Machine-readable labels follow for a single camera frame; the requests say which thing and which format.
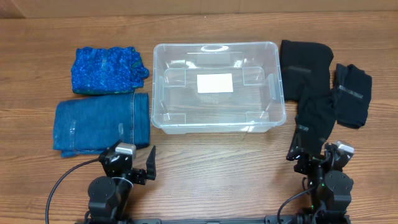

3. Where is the blue denim garment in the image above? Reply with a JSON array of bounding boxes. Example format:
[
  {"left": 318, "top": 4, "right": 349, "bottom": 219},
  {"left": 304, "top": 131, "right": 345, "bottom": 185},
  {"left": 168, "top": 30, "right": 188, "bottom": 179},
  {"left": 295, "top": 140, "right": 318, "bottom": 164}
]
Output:
[{"left": 53, "top": 93, "right": 150, "bottom": 157}]

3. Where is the small black garment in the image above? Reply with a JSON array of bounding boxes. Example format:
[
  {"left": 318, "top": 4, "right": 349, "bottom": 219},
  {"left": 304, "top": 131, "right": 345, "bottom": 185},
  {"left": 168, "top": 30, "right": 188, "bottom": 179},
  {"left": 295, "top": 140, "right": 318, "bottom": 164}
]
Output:
[{"left": 332, "top": 63, "right": 373, "bottom": 129}]

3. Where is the large black garment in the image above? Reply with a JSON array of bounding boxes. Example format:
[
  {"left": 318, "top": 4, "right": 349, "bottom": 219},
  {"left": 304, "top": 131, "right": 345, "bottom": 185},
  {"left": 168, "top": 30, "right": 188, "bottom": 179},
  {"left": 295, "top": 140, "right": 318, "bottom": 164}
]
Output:
[{"left": 280, "top": 40, "right": 334, "bottom": 101}]

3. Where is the blue sparkly garment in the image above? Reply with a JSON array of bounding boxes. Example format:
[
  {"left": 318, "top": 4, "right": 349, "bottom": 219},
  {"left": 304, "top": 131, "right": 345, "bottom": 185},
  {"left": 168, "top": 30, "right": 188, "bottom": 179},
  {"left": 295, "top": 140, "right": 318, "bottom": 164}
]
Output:
[{"left": 71, "top": 47, "right": 149, "bottom": 95}]

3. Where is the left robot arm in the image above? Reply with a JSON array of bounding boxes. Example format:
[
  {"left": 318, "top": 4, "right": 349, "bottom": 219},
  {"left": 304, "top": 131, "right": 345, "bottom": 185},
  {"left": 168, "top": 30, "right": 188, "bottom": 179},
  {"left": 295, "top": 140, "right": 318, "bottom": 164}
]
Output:
[{"left": 45, "top": 141, "right": 156, "bottom": 224}]

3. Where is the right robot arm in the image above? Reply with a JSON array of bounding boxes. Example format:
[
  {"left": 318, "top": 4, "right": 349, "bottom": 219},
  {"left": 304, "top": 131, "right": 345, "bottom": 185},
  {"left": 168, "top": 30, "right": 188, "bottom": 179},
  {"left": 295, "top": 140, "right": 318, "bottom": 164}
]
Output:
[{"left": 276, "top": 132, "right": 354, "bottom": 223}]

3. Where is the clear plastic storage bin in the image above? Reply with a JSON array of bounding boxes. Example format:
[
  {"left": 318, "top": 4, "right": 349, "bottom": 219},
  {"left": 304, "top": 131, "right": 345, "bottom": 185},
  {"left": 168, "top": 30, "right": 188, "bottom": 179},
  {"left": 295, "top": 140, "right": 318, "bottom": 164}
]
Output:
[{"left": 151, "top": 42, "right": 286, "bottom": 134}]

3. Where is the white label in bin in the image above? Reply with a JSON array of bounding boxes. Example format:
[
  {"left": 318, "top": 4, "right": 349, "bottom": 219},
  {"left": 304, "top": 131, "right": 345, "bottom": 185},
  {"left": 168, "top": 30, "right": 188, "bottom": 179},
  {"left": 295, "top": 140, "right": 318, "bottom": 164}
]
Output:
[{"left": 197, "top": 73, "right": 233, "bottom": 93}]

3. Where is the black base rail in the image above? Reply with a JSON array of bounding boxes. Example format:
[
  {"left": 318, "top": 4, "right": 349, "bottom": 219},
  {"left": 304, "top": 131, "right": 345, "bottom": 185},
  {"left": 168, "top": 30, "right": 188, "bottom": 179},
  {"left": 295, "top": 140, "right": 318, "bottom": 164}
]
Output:
[{"left": 74, "top": 214, "right": 352, "bottom": 224}]

